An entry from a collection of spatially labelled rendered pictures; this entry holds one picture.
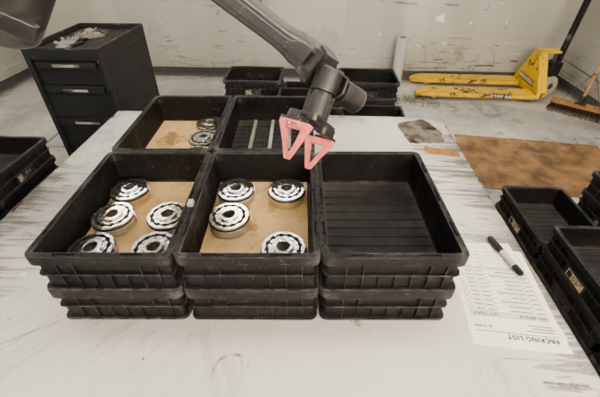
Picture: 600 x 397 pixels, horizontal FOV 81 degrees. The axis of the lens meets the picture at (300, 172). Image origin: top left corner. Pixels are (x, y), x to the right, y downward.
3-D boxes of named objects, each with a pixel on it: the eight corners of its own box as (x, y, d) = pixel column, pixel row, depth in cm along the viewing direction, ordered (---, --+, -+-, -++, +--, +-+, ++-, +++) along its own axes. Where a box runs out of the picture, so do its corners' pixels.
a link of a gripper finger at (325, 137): (283, 160, 74) (298, 118, 74) (298, 166, 80) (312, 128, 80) (311, 168, 70) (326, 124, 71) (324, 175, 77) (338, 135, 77)
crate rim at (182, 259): (320, 266, 71) (321, 258, 70) (172, 266, 71) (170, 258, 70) (314, 158, 104) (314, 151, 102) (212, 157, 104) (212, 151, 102)
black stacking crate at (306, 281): (318, 294, 77) (320, 260, 70) (183, 293, 77) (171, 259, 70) (313, 184, 109) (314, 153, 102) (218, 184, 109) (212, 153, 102)
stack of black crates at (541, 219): (588, 281, 159) (615, 246, 146) (520, 278, 161) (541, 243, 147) (543, 219, 192) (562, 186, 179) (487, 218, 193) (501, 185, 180)
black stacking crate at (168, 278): (181, 293, 77) (170, 259, 70) (45, 293, 77) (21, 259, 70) (216, 184, 109) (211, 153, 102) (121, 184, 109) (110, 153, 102)
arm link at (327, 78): (312, 62, 74) (330, 59, 69) (336, 76, 78) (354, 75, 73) (302, 92, 73) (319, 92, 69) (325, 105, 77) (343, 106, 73)
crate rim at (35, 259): (172, 266, 71) (170, 258, 70) (24, 265, 71) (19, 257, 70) (212, 157, 104) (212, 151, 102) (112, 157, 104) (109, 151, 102)
